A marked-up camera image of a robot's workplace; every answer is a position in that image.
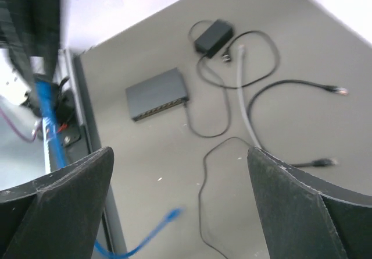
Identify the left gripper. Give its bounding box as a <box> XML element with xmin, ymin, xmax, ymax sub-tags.
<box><xmin>0</xmin><ymin>0</ymin><xmax>79</xmax><ymax>117</ymax></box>

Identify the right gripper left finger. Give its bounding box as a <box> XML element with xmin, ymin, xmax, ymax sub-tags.
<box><xmin>1</xmin><ymin>147</ymin><xmax>114</xmax><ymax>258</ymax></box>

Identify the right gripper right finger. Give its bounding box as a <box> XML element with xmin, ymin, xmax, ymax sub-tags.
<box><xmin>247</xmin><ymin>147</ymin><xmax>371</xmax><ymax>258</ymax></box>

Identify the blue ethernet cable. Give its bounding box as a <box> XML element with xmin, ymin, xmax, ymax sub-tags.
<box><xmin>34</xmin><ymin>74</ymin><xmax>184</xmax><ymax>258</ymax></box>

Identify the black network switch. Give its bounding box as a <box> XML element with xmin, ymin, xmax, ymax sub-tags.
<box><xmin>125</xmin><ymin>68</ymin><xmax>189</xmax><ymax>122</ymax></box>

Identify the adapter thin black cord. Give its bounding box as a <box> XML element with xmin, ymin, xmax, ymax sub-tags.
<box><xmin>182</xmin><ymin>20</ymin><xmax>281</xmax><ymax>139</ymax></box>
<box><xmin>198</xmin><ymin>136</ymin><xmax>253</xmax><ymax>259</ymax></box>

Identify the grey ethernet cable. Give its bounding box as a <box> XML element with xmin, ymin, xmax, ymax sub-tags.
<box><xmin>237</xmin><ymin>45</ymin><xmax>261</xmax><ymax>149</ymax></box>

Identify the black power adapter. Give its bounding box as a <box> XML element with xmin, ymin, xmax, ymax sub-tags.
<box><xmin>194</xmin><ymin>19</ymin><xmax>234</xmax><ymax>59</ymax></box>

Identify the aluminium front frame rail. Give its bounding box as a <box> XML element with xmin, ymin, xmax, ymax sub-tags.
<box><xmin>60</xmin><ymin>49</ymin><xmax>127</xmax><ymax>254</ymax></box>

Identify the black ethernet cable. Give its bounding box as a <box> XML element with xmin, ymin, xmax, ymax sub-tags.
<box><xmin>248</xmin><ymin>79</ymin><xmax>349</xmax><ymax>168</ymax></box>

